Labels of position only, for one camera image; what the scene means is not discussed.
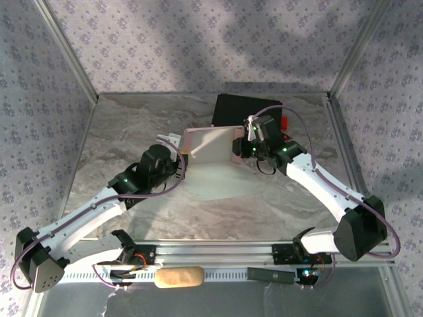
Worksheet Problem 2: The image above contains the aluminium frame bar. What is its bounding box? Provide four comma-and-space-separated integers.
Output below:
23, 292, 46, 317
379, 267, 409, 317

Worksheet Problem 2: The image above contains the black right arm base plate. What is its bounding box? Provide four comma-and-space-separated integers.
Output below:
271, 243, 333, 265

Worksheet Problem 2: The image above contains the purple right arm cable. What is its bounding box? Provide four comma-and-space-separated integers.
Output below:
254, 105, 402, 291

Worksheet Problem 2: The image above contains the aluminium corner post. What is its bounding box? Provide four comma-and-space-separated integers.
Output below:
328, 0, 395, 97
32, 0, 100, 102

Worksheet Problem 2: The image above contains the tan oval pad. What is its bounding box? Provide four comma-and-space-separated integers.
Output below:
154, 265, 205, 289

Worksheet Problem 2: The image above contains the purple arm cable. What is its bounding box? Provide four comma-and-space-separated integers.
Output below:
12, 138, 186, 292
254, 105, 402, 291

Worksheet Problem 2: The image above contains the circuit board with lights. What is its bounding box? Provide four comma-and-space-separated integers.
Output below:
295, 267, 323, 285

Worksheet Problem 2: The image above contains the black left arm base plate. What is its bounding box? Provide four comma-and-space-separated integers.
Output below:
122, 243, 156, 267

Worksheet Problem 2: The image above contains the black flat device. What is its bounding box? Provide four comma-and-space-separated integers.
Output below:
247, 266, 296, 285

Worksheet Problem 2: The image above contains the white slotted cable duct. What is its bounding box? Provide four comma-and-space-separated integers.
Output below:
62, 267, 300, 285

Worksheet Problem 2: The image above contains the black connector block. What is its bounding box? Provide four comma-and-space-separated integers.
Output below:
110, 269, 147, 280

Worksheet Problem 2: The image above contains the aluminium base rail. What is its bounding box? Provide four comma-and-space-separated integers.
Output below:
132, 240, 396, 269

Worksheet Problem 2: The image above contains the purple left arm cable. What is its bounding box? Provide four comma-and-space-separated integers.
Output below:
12, 138, 186, 292

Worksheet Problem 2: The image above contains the black case with metal latches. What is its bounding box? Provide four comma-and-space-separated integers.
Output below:
211, 93, 285, 133

